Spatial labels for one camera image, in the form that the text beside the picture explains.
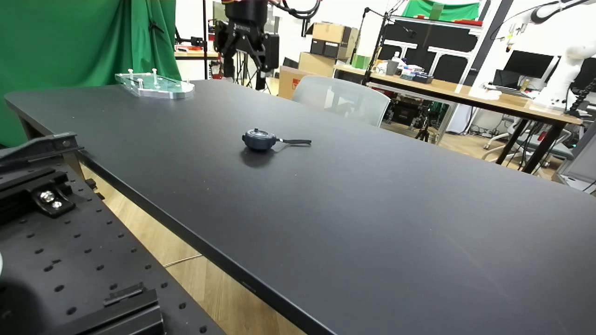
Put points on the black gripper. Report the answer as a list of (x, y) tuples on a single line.
[(246, 38)]

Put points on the long wooden desk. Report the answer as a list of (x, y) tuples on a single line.
[(472, 94)]

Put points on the stacked cardboard boxes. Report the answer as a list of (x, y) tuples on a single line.
[(332, 38)]

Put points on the green folder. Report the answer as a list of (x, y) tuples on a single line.
[(360, 62)]

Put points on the black perforated breadboard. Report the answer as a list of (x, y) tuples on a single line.
[(94, 261)]

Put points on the black computer monitor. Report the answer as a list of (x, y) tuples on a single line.
[(528, 66)]

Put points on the black clamp with silver screws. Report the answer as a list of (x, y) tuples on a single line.
[(53, 200)]

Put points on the cardboard box with red print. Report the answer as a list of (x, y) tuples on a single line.
[(291, 83)]

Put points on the green curtain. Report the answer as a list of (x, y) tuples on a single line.
[(75, 44)]

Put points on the green cloth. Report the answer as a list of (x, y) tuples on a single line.
[(444, 10)]

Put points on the black metal rail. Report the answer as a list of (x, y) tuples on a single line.
[(38, 152)]

